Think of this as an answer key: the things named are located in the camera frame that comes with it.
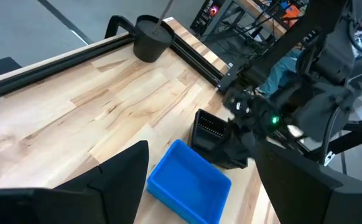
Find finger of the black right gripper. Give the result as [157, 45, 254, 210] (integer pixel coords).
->
[210, 124, 257, 169]

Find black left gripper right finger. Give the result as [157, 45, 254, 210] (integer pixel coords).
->
[254, 139, 362, 224]

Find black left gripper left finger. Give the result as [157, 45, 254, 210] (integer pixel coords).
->
[0, 140, 150, 224]

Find black plastic slotted basket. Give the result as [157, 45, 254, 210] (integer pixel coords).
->
[189, 108, 251, 170]

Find blue plastic slotted basket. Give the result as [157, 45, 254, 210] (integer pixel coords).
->
[146, 139, 233, 224]

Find seated person in jeans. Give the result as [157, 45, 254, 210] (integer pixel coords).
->
[256, 0, 362, 99]

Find wooden background table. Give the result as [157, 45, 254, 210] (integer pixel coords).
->
[233, 0, 288, 39]

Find computer tower with pink fan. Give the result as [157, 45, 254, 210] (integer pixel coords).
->
[189, 0, 226, 31]

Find black plant pot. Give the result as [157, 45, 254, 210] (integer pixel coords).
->
[132, 14, 176, 63]

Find black curved tube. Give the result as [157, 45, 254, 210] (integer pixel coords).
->
[104, 14, 137, 40]

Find black aluminium table rail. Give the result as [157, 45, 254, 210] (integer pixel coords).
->
[0, 30, 136, 105]
[168, 39, 231, 94]

